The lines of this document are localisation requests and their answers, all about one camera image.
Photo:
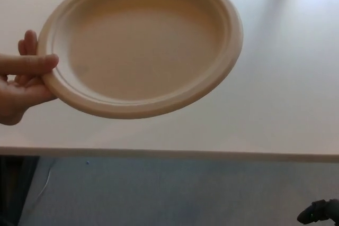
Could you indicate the person's bare hand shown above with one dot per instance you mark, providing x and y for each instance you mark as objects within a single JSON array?
[{"x": 18, "y": 93}]

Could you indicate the beige round paper plate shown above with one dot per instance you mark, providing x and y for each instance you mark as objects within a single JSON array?
[{"x": 148, "y": 48}]

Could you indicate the person's dark trouser leg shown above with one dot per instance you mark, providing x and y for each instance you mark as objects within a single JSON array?
[{"x": 16, "y": 191}]

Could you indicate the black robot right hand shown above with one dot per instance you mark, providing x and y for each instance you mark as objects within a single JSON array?
[{"x": 315, "y": 211}]

